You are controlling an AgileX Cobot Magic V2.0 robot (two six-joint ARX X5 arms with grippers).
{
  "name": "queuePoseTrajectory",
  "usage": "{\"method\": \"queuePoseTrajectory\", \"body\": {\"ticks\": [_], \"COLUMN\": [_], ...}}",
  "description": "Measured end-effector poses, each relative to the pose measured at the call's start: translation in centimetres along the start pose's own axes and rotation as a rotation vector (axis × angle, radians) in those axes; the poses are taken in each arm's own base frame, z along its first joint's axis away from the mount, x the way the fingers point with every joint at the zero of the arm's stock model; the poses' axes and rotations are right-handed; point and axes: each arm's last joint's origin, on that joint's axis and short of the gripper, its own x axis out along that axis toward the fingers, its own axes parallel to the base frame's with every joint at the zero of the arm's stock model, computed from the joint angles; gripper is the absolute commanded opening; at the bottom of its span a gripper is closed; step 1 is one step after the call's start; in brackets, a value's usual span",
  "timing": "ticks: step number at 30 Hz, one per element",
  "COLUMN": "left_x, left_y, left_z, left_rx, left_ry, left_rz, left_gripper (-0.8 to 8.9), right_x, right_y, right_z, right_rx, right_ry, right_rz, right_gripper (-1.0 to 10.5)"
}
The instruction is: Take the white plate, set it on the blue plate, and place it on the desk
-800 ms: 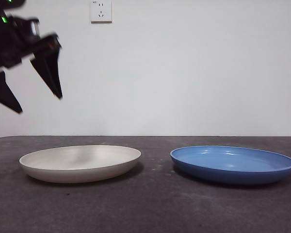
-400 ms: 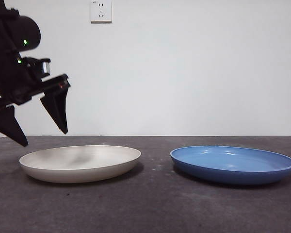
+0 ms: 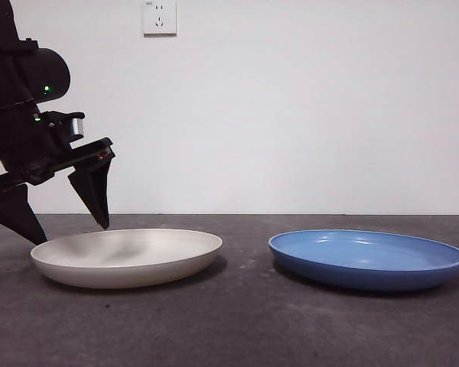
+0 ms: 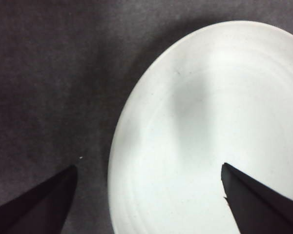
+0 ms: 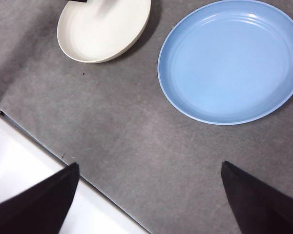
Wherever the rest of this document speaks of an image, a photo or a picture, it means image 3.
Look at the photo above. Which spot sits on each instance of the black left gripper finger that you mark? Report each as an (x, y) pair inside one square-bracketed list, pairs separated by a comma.
[(11, 210), (93, 191)]

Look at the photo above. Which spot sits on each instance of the white round plate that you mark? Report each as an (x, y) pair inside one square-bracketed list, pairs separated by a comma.
[(130, 267)]

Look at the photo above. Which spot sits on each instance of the blue round plate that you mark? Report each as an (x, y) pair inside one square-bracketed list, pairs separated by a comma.
[(367, 275)]

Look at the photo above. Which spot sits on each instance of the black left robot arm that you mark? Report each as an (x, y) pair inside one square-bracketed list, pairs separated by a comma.
[(47, 72)]

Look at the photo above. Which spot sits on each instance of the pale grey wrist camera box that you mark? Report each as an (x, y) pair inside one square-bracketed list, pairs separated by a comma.
[(75, 127)]

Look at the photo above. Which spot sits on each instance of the white wall socket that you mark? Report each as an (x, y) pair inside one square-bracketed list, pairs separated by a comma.
[(160, 18)]

